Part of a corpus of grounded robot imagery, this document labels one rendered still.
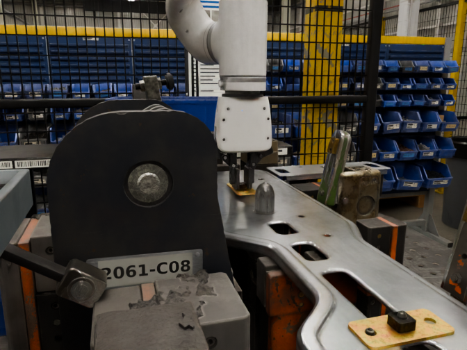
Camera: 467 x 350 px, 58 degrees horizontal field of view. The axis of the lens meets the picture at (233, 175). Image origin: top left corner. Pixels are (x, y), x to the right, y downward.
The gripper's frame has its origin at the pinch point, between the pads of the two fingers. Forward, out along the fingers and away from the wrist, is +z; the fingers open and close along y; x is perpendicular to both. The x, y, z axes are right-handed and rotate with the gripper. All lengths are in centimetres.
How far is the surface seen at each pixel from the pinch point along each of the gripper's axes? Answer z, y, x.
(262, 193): -0.5, -0.8, -13.7
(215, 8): -38, 8, 54
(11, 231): -12, -27, -56
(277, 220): 2.9, 0.5, -17.2
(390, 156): 31, 153, 161
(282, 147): 0.2, 21.6, 32.4
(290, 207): 2.9, 5.1, -11.5
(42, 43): -37, -58, 188
